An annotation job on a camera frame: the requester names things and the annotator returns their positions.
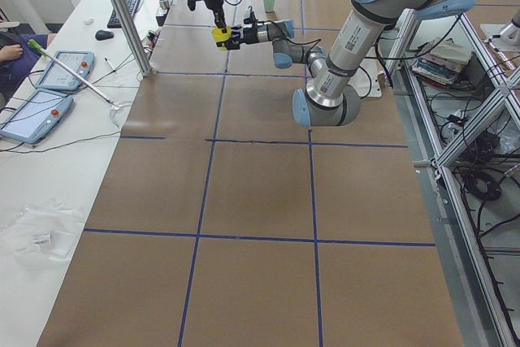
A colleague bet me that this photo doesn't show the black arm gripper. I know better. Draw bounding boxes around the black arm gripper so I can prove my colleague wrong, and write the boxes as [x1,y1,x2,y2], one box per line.
[187,0,227,33]

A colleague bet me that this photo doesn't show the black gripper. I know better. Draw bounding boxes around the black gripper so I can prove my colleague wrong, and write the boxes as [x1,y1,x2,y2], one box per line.
[225,6,269,50]

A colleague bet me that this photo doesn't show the yellow plastic cup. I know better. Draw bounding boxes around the yellow plastic cup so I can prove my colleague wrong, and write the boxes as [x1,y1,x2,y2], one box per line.
[211,26,232,50]

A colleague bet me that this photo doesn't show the green plastic cup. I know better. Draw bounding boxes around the green plastic cup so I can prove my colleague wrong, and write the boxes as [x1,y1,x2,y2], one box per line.
[262,0,276,13]

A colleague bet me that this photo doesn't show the metal cup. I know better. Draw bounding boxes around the metal cup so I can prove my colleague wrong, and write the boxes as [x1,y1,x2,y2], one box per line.
[158,0,170,11]

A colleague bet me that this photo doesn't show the stack of books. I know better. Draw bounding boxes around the stack of books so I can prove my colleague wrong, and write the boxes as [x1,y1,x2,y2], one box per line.
[411,38,473,84]

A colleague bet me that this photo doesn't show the black keyboard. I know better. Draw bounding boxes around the black keyboard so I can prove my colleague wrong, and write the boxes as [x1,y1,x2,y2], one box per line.
[106,0,141,28]

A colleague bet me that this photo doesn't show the black marker pen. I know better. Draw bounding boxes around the black marker pen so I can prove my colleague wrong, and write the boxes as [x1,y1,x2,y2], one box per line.
[104,57,116,72]

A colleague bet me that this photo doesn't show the black computer mouse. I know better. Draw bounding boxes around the black computer mouse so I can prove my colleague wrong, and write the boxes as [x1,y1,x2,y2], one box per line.
[95,29,114,41]

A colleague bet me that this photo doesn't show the teach pendant far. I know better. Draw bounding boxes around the teach pendant far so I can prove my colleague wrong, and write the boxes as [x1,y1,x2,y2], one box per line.
[34,50,96,93]

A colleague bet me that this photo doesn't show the teach pendant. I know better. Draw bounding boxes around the teach pendant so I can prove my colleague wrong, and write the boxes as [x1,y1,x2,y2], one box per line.
[1,89,74,145]
[34,50,96,93]

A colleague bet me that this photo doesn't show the seated person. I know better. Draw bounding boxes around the seated person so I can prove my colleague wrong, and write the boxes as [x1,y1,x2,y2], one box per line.
[1,32,56,100]

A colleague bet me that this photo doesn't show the teach pendant near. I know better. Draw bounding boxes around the teach pendant near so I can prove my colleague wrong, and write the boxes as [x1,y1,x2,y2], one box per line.
[1,89,74,145]

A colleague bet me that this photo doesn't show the clear plastic bag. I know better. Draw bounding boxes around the clear plastic bag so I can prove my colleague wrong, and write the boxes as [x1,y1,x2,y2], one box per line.
[1,202,87,268]

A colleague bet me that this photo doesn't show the aluminium frame post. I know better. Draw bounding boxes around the aluminium frame post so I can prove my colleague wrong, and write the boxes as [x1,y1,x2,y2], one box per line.
[110,0,152,77]

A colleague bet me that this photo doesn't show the metal rod green handle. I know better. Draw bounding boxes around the metal rod green handle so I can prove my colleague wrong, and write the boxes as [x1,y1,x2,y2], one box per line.
[28,39,124,111]

